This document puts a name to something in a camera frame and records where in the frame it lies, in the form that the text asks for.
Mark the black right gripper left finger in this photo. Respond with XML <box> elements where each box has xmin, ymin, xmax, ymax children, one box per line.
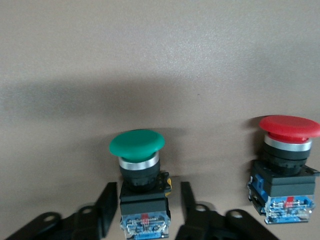
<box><xmin>3</xmin><ymin>181</ymin><xmax>118</xmax><ymax>240</ymax></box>

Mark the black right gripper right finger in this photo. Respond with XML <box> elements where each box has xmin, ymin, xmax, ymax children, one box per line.
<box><xmin>174</xmin><ymin>181</ymin><xmax>280</xmax><ymax>240</ymax></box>

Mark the green mushroom push button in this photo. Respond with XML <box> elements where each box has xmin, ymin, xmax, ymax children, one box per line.
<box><xmin>108</xmin><ymin>128</ymin><xmax>174</xmax><ymax>240</ymax></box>

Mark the red mushroom push button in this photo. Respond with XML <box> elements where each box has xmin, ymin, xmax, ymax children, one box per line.
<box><xmin>246</xmin><ymin>114</ymin><xmax>320</xmax><ymax>225</ymax></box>

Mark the brown table mat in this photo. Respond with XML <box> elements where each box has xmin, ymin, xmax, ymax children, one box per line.
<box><xmin>0</xmin><ymin>0</ymin><xmax>320</xmax><ymax>240</ymax></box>

